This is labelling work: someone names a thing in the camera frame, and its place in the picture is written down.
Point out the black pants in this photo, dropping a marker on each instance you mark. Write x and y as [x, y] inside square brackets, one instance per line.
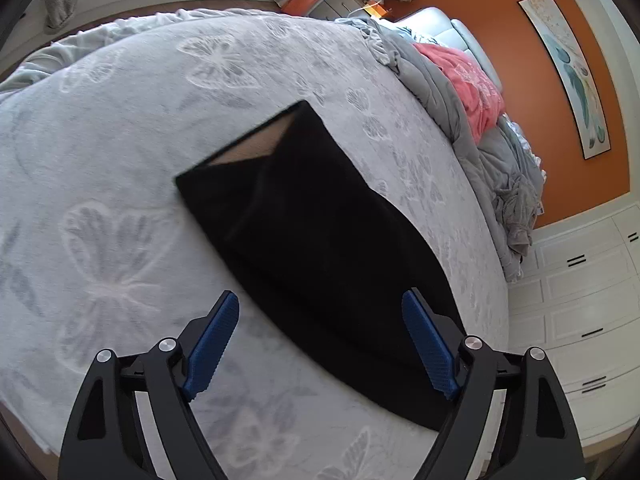
[325, 257]

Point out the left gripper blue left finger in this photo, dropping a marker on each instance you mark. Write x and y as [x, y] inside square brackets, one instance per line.
[203, 342]

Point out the grey crumpled duvet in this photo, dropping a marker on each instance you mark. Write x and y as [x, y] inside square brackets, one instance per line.
[504, 176]

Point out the white padded headboard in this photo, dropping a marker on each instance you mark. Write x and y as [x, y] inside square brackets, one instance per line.
[434, 23]

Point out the framed feather wall picture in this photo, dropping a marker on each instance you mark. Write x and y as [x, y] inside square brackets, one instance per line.
[573, 69]

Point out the grey butterfly bedspread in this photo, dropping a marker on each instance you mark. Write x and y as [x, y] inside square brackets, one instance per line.
[96, 249]

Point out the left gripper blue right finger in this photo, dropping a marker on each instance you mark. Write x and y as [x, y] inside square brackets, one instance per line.
[436, 338]

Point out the pink pillow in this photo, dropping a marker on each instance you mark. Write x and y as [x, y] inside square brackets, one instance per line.
[481, 99]

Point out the white built-in wardrobe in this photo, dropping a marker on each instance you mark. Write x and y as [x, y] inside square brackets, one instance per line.
[578, 300]

